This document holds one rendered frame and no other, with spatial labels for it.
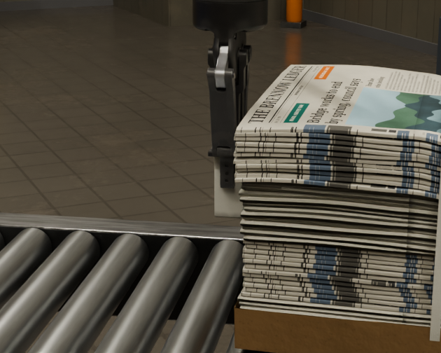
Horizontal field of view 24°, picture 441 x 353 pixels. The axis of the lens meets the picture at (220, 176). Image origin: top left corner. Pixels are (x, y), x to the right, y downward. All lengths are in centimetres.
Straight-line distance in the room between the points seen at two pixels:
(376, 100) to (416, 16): 639
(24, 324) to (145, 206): 284
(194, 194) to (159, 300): 293
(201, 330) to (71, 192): 309
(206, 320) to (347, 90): 28
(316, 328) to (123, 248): 37
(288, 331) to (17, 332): 29
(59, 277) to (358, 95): 42
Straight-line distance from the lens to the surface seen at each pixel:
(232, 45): 100
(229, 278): 119
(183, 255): 125
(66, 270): 123
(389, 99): 103
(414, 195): 91
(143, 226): 134
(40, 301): 115
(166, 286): 117
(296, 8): 830
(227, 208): 107
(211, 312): 110
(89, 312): 111
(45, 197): 407
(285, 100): 100
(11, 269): 124
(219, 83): 98
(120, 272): 121
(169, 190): 410
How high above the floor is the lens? 125
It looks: 17 degrees down
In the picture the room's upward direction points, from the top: straight up
